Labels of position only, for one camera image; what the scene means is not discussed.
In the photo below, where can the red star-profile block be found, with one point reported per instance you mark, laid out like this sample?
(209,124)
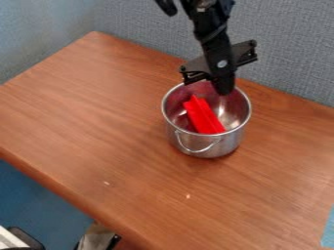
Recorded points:
(202,116)

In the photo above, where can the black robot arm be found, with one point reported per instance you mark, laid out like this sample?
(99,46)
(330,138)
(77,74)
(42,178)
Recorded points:
(209,15)

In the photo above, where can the black and white object corner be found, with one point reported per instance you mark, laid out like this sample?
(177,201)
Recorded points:
(16,239)

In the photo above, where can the grey bracket under table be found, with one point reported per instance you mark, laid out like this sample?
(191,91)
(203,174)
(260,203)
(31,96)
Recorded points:
(98,238)

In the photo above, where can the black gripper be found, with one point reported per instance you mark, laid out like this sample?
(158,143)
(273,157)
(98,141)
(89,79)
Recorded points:
(220,62)

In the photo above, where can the metal pot with handle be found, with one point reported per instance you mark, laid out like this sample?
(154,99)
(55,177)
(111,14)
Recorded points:
(233,110)

